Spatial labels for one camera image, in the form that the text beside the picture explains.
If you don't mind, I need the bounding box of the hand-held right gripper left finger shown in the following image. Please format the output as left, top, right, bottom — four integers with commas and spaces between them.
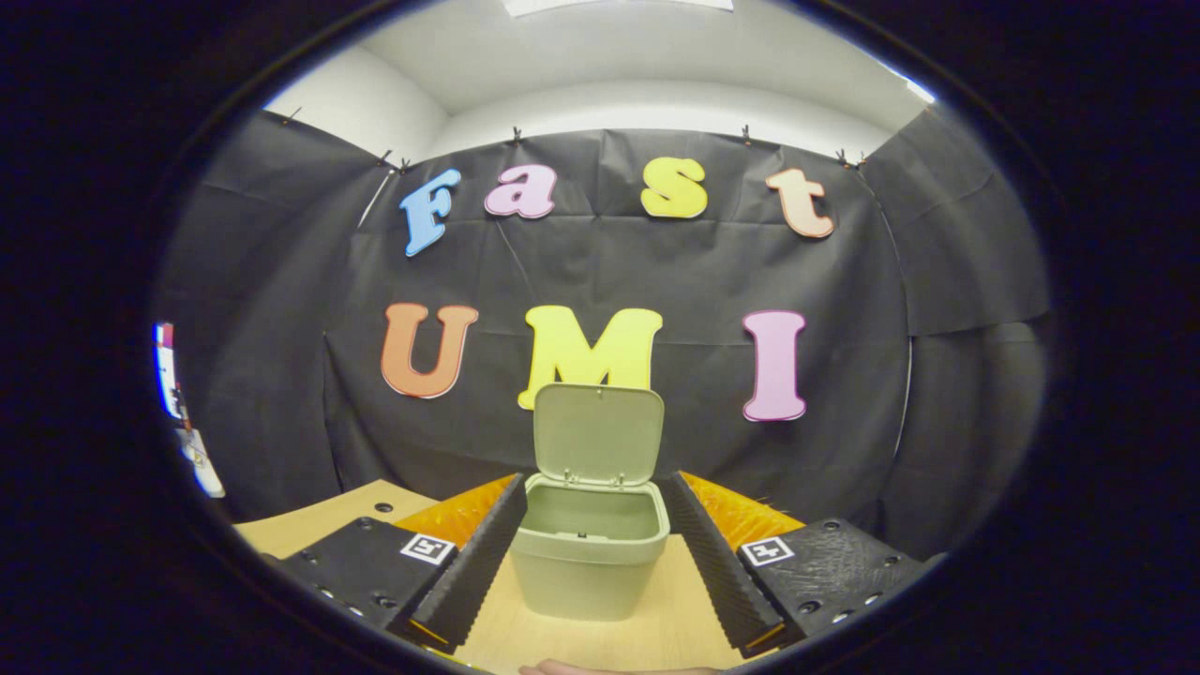
267, 473, 529, 655

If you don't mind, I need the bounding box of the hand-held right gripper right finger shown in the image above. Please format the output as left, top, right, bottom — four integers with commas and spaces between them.
662, 470, 945, 659

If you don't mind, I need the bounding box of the green desktop garbage bin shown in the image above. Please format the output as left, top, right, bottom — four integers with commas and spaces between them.
509, 382, 672, 622

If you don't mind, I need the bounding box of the wooden desktop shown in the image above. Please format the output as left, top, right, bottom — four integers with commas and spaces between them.
234, 480, 751, 674

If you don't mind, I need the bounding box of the black backdrop cloth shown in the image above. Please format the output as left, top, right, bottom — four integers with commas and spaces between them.
155, 108, 1051, 563

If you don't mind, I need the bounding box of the white side table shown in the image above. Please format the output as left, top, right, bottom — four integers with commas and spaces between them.
178, 427, 227, 500

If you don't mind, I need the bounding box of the computer monitor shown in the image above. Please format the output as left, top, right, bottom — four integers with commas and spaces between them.
153, 322, 186, 420

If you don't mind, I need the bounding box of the white ceiling light panel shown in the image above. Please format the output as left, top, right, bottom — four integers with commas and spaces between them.
503, 0, 735, 18

